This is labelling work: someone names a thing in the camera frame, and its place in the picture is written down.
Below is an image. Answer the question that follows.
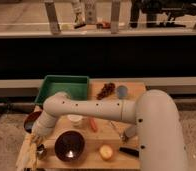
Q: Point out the brown bowl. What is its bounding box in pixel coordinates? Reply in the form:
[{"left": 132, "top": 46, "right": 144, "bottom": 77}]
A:
[{"left": 24, "top": 111, "right": 41, "bottom": 133}]

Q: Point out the blue plastic cup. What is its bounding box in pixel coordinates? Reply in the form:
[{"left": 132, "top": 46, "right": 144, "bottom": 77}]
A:
[{"left": 116, "top": 85, "right": 128, "bottom": 99}]

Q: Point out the black handled tool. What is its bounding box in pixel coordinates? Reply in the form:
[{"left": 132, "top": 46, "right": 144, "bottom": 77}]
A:
[{"left": 119, "top": 147, "right": 139, "bottom": 157}]

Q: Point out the small metal cup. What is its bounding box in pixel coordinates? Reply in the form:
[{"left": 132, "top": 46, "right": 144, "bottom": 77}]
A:
[{"left": 37, "top": 144, "right": 47, "bottom": 160}]

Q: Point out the green plastic tray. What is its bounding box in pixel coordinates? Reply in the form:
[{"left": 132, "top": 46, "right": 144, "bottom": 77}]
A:
[{"left": 35, "top": 75, "right": 89, "bottom": 106}]

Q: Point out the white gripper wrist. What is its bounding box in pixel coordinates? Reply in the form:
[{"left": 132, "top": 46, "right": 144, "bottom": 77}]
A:
[{"left": 32, "top": 113, "right": 57, "bottom": 136}]

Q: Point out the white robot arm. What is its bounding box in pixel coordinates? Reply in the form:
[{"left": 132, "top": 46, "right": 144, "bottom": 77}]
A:
[{"left": 32, "top": 90, "right": 188, "bottom": 171}]

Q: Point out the grey sponge block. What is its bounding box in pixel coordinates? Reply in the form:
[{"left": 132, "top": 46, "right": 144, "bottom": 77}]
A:
[{"left": 124, "top": 125, "right": 137, "bottom": 139}]

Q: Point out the white plastic cup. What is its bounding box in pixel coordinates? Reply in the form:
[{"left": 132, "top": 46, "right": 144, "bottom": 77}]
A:
[{"left": 67, "top": 115, "right": 83, "bottom": 127}]

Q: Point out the metal spoon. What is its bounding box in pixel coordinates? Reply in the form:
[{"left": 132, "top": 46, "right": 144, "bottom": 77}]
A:
[{"left": 109, "top": 121, "right": 127, "bottom": 142}]

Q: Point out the wooden table board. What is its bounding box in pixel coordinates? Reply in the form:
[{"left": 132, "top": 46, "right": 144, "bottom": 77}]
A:
[{"left": 15, "top": 81, "right": 147, "bottom": 170}]

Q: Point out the dark grape bunch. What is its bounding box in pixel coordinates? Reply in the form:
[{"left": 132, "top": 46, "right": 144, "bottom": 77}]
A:
[{"left": 96, "top": 83, "right": 115, "bottom": 100}]

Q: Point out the pale yellow banana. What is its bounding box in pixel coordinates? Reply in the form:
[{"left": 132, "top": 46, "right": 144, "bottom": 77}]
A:
[{"left": 23, "top": 135, "right": 37, "bottom": 171}]

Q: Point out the red chili pepper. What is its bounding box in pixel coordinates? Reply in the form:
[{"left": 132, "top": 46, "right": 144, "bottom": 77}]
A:
[{"left": 89, "top": 118, "right": 98, "bottom": 132}]

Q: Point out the purple bowl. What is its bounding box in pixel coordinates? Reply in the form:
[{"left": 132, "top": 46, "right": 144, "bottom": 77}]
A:
[{"left": 54, "top": 131, "right": 85, "bottom": 162}]

